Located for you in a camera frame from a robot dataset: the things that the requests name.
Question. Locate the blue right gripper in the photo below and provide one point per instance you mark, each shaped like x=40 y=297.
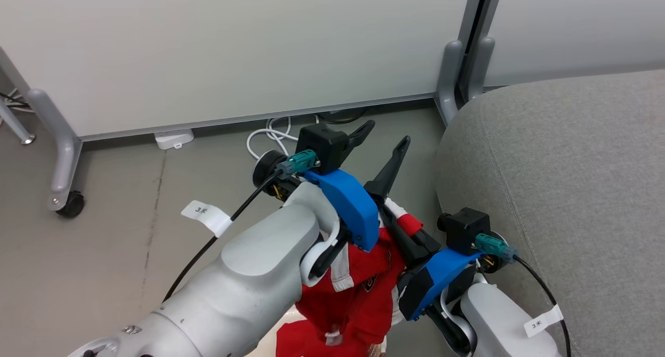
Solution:
x=436 y=276

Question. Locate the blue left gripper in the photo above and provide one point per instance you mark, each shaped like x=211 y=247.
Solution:
x=349 y=203

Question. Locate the red and white garment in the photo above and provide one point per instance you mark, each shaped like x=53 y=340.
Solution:
x=358 y=294

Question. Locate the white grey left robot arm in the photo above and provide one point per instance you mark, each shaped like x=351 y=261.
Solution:
x=244 y=274

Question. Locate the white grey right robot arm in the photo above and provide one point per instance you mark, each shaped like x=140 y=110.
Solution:
x=499 y=326

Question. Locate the grey fabric sofa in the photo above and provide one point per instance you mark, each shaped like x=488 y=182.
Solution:
x=571 y=190

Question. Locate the wide white partition panel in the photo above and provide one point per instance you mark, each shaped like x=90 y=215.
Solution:
x=234 y=50

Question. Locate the white power adapter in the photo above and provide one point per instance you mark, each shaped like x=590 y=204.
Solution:
x=174 y=138

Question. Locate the narrow white partition panel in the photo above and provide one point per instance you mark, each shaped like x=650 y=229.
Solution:
x=576 y=29

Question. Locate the grey partition foot with caster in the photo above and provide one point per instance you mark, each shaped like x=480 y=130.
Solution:
x=65 y=154

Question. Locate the thin grey metal leg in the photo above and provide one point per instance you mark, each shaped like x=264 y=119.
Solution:
x=15 y=124

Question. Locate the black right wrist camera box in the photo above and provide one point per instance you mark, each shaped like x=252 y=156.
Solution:
x=464 y=229

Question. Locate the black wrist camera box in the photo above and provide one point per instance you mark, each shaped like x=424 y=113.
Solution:
x=464 y=229
x=322 y=141

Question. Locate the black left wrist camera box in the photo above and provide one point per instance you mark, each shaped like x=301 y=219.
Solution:
x=322 y=141

